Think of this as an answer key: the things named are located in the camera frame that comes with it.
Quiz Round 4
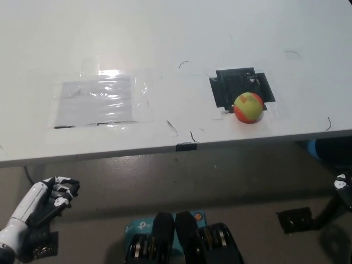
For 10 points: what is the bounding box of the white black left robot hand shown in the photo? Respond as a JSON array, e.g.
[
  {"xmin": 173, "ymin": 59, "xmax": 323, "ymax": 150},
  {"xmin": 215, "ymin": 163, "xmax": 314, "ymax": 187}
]
[{"xmin": 0, "ymin": 175, "xmax": 81, "ymax": 261}]

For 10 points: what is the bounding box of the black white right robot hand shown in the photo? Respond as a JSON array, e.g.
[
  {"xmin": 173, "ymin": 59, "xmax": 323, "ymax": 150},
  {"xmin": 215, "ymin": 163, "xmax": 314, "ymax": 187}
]
[{"xmin": 333, "ymin": 172, "xmax": 352, "ymax": 213}]

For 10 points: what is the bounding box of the orange yellow tennis ball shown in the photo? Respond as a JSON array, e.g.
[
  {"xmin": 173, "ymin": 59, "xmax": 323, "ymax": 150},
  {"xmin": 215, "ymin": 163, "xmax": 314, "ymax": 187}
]
[{"xmin": 233, "ymin": 92, "xmax": 265, "ymax": 124}]

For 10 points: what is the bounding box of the blue object under table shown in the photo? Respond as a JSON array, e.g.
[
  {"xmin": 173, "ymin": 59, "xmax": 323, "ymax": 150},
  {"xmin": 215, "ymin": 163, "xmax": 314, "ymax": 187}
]
[{"xmin": 306, "ymin": 140, "xmax": 319, "ymax": 161}]

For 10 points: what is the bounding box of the teal router box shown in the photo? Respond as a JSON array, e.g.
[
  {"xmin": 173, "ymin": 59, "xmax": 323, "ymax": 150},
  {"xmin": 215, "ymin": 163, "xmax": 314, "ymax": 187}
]
[{"xmin": 124, "ymin": 210, "xmax": 206, "ymax": 255}]

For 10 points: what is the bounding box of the clear plastic taped sheet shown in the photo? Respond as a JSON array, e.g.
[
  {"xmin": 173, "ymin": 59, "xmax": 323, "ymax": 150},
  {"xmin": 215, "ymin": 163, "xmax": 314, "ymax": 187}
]
[{"xmin": 53, "ymin": 75, "xmax": 149, "ymax": 129}]

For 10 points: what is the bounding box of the small black tape strip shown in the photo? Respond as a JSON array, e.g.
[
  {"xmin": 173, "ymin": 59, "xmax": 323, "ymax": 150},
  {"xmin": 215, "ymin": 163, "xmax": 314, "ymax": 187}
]
[{"xmin": 175, "ymin": 141, "xmax": 198, "ymax": 152}]

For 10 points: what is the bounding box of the thin black cable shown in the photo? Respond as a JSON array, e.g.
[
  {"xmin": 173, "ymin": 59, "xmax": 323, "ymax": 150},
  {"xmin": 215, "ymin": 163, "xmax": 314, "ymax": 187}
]
[{"xmin": 24, "ymin": 166, "xmax": 36, "ymax": 184}]

